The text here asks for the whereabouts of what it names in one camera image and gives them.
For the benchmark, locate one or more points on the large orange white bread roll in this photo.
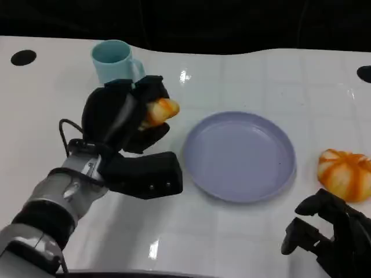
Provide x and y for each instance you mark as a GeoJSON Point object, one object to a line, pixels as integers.
{"type": "Point", "coordinates": [345, 173]}

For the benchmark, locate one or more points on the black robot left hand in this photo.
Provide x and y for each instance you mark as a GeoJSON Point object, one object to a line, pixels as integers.
{"type": "Point", "coordinates": [116, 116]}

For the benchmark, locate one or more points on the small orange white bread roll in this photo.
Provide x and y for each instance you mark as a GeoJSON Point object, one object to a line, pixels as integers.
{"type": "Point", "coordinates": [162, 111]}

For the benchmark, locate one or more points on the pale green mug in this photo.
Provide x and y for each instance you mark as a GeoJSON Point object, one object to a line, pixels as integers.
{"type": "Point", "coordinates": [113, 63]}

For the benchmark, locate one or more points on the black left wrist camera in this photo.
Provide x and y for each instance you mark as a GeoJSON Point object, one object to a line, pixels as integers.
{"type": "Point", "coordinates": [147, 176]}

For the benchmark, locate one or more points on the black cloth backdrop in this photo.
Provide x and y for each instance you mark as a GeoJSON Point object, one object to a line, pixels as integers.
{"type": "Point", "coordinates": [185, 20]}

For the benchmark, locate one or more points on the lilac plate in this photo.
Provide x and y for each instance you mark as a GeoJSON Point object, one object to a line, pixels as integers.
{"type": "Point", "coordinates": [240, 157]}

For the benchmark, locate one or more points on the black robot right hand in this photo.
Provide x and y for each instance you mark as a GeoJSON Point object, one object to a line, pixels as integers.
{"type": "Point", "coordinates": [336, 231]}

